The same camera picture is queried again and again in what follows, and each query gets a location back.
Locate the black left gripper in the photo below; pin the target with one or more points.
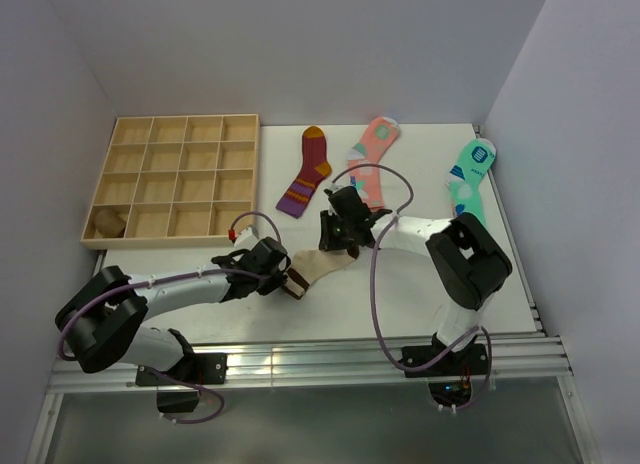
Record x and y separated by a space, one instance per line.
276 280

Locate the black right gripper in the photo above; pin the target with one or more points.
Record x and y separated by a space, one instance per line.
327 241

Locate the cream brown striped sock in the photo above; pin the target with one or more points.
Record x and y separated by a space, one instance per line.
308 266

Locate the tan brown ribbed sock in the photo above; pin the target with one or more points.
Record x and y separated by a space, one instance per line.
109 224

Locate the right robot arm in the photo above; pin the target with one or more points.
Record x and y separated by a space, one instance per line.
471 265

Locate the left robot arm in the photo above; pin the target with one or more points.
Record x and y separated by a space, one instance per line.
104 323

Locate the maroon purple striped sock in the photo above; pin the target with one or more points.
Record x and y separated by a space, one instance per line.
314 170

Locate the pink patterned sock pair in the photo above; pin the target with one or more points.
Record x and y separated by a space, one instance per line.
377 138

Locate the wooden compartment tray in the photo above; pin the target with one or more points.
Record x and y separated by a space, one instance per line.
178 181

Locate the mint green patterned sock pair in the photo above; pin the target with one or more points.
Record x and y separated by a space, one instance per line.
464 178

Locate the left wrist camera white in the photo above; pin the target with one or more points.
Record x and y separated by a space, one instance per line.
245 239

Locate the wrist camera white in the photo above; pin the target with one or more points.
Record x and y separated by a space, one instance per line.
332 189
245 239

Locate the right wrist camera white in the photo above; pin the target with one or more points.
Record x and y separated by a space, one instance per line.
332 189

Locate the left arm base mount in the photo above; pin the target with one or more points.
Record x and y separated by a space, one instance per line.
180 390

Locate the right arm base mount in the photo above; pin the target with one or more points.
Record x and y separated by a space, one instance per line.
472 361

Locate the aluminium rail frame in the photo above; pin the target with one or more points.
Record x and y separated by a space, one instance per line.
307 382

